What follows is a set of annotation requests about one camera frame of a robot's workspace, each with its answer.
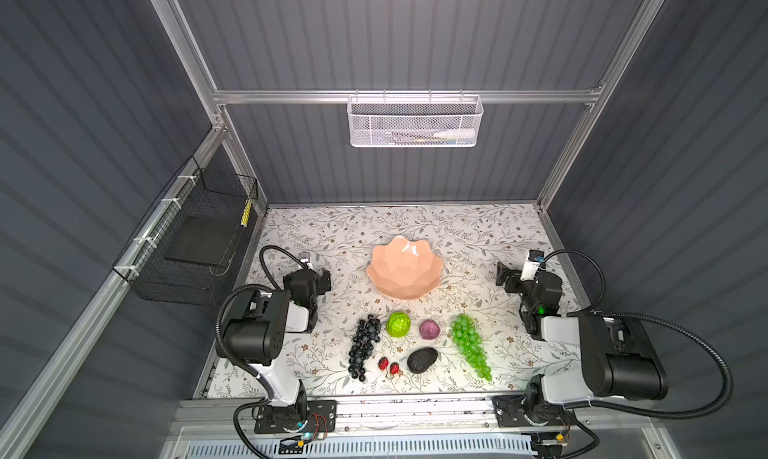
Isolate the dark purple grape bunch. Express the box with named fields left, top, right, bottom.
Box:
left=348, top=314, right=381, bottom=382

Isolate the green grape bunch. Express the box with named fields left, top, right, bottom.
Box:
left=451, top=314, right=492, bottom=381

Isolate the pink faceted fruit bowl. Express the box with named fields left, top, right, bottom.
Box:
left=366, top=236, right=444, bottom=300

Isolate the bright green round fruit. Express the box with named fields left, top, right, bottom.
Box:
left=386, top=311, right=411, bottom=338

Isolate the red cherry pair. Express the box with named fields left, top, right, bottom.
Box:
left=377, top=357, right=401, bottom=379

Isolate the purple round fruit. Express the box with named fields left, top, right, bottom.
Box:
left=419, top=319, right=441, bottom=340

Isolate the dark avocado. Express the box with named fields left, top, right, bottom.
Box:
left=406, top=347, right=439, bottom=374

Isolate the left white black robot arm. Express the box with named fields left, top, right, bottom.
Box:
left=214, top=268, right=332, bottom=411

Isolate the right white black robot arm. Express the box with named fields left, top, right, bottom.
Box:
left=495, top=260, right=669, bottom=421

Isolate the yellow tag on basket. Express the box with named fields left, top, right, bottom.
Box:
left=240, top=199, right=252, bottom=227

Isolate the floral table mat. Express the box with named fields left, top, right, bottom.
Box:
left=248, top=204, right=580, bottom=396

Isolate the white marker in basket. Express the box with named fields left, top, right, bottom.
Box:
left=432, top=128, right=476, bottom=141

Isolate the left black corrugated cable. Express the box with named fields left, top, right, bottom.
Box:
left=214, top=244, right=310, bottom=459

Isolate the black corrugated cable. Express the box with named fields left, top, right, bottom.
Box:
left=214, top=244, right=310, bottom=459
left=539, top=248, right=734, bottom=421

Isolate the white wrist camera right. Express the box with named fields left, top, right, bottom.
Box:
left=520, top=249, right=544, bottom=281

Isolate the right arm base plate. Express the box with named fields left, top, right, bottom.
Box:
left=491, top=395, right=571, bottom=428

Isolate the black wire basket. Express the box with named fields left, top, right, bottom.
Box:
left=113, top=160, right=259, bottom=307

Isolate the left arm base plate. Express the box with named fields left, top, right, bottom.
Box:
left=253, top=400, right=337, bottom=434

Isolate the aluminium front rail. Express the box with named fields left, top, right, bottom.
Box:
left=173, top=389, right=655, bottom=436

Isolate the white wire mesh basket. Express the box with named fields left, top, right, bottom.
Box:
left=346, top=92, right=484, bottom=148

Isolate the right black corrugated cable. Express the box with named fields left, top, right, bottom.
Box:
left=539, top=248, right=734, bottom=421

